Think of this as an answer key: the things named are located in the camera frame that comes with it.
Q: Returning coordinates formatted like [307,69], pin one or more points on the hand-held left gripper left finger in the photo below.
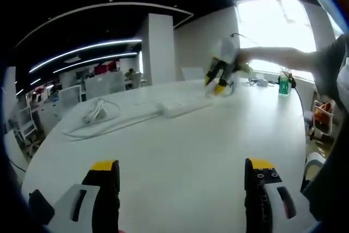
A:
[90,205]

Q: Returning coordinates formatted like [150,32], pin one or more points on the white curved chair back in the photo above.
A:
[313,160]

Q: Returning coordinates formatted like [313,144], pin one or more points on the white framed chair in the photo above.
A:
[330,119]

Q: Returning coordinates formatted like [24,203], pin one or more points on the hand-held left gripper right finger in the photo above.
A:
[270,205]

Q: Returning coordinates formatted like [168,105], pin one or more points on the white desk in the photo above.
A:
[177,148]

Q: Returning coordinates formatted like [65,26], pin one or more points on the orange cushion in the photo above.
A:
[320,114]

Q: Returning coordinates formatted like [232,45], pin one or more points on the white office chair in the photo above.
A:
[27,126]

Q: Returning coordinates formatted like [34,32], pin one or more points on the green bottle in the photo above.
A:
[285,88]

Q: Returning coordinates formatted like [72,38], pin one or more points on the flat white slab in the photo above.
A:
[139,106]

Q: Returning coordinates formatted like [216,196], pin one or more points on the white power strip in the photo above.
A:
[185,106]

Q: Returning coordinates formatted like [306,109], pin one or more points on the green potted plant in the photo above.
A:
[247,68]

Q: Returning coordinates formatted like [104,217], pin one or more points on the small white desk partition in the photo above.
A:
[69,94]

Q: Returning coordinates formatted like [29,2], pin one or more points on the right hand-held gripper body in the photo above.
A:
[227,51]

